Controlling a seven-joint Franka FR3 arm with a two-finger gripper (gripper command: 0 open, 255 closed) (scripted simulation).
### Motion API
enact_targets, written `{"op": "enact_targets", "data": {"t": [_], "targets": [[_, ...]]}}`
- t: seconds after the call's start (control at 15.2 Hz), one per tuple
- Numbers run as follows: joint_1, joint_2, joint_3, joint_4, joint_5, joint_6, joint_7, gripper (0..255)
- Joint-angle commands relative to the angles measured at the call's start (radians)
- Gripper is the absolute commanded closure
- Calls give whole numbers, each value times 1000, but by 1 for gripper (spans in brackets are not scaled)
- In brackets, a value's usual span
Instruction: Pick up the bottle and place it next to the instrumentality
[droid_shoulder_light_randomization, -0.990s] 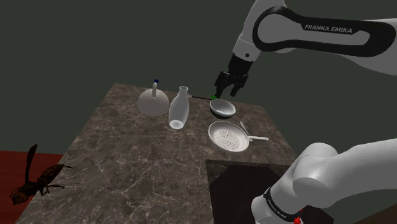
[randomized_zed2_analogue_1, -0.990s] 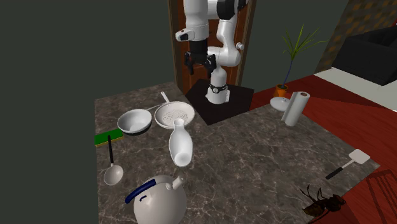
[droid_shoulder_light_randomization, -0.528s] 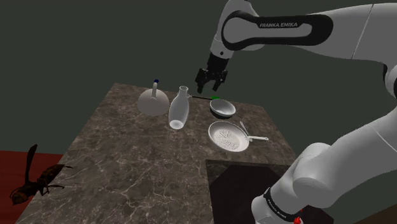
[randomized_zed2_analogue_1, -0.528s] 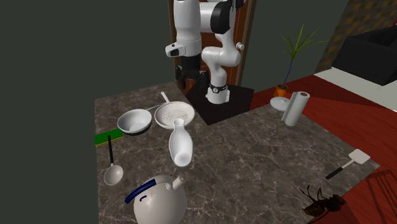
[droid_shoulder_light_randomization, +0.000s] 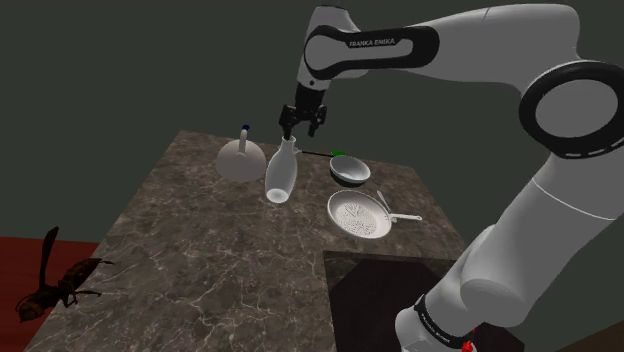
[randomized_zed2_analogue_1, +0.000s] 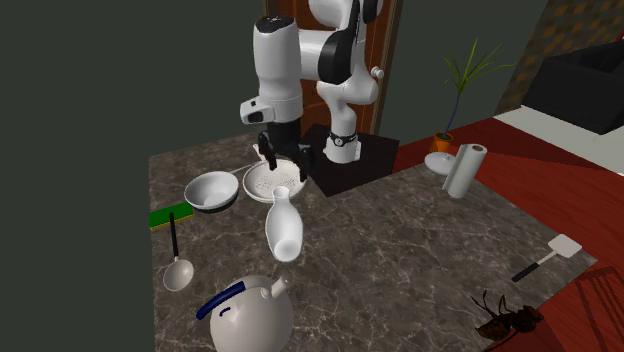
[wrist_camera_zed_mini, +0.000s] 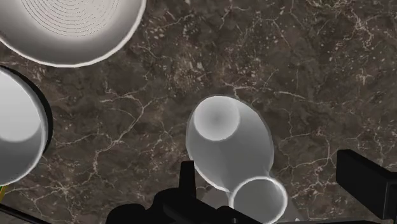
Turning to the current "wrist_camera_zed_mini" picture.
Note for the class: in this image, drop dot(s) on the large white bowl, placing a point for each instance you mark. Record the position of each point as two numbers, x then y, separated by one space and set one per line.
71 34

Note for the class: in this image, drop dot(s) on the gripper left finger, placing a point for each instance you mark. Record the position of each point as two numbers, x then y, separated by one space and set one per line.
187 180

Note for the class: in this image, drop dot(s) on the small yellow green object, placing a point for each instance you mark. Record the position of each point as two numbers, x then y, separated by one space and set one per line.
2 192

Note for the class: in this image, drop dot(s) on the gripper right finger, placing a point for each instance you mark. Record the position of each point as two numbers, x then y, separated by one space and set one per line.
369 183

